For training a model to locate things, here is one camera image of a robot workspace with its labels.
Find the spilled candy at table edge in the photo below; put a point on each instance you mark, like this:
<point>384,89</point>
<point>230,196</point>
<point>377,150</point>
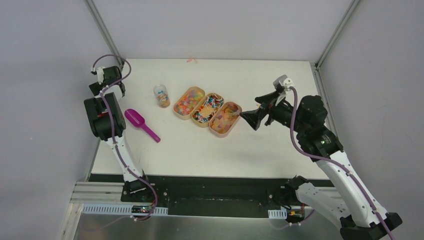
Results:
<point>192,60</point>

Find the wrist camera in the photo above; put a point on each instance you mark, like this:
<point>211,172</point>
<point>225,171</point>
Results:
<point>283,85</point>
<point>107,75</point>

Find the tray of popsicle candies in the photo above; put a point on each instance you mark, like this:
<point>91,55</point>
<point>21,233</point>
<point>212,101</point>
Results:
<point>225,119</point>

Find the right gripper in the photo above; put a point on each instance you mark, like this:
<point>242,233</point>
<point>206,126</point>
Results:
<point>272,99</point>

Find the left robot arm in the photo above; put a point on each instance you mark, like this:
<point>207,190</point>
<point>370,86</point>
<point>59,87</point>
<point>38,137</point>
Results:
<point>107,123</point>

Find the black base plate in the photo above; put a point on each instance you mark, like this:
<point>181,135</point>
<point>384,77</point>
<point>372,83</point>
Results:
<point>215,196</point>

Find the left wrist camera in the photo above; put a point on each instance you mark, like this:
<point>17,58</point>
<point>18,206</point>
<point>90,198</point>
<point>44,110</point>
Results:
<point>107,75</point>

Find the magenta plastic scoop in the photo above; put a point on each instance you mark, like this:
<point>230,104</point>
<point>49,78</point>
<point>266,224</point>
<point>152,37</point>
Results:
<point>138,121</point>

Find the red jar lid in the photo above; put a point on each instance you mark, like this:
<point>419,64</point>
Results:
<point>103,114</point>

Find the tray of gummy candies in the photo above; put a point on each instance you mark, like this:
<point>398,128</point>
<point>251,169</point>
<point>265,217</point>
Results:
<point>185,105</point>

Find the tray of lollipop candies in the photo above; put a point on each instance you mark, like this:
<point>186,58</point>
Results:
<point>206,109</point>

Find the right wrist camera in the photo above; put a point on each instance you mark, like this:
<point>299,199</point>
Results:
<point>283,85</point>

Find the clear plastic jar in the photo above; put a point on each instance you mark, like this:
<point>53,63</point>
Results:
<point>161,94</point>

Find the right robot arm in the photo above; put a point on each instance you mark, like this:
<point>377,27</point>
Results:
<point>358,216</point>

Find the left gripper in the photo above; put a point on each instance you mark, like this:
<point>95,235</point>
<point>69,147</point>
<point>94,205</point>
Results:
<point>108,87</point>

